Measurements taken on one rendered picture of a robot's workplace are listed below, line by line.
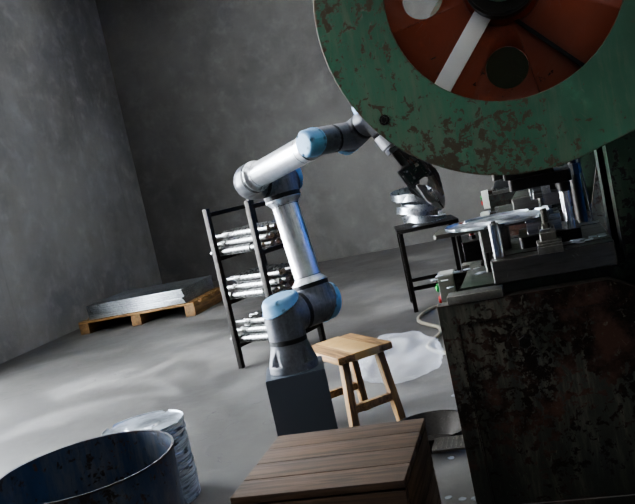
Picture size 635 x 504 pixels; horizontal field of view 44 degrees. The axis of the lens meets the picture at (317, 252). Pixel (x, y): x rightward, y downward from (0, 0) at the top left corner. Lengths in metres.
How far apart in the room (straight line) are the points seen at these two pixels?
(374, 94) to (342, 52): 0.12
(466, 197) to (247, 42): 3.06
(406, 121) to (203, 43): 7.91
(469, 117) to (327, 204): 7.42
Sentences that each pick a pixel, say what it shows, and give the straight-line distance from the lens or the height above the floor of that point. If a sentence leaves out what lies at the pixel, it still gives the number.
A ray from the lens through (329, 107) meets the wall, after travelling 9.11.
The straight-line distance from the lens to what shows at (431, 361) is 3.69.
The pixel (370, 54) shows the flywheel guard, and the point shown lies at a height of 1.25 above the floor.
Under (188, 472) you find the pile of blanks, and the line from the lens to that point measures 2.89.
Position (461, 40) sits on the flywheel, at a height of 1.23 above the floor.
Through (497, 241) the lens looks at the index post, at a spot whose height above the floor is 0.75.
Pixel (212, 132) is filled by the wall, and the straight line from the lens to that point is 9.54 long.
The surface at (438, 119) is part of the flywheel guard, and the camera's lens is 1.79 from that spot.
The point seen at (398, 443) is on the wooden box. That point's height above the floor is 0.35.
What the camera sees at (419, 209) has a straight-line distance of 5.18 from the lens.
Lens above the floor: 1.02
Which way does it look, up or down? 6 degrees down
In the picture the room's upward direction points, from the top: 12 degrees counter-clockwise
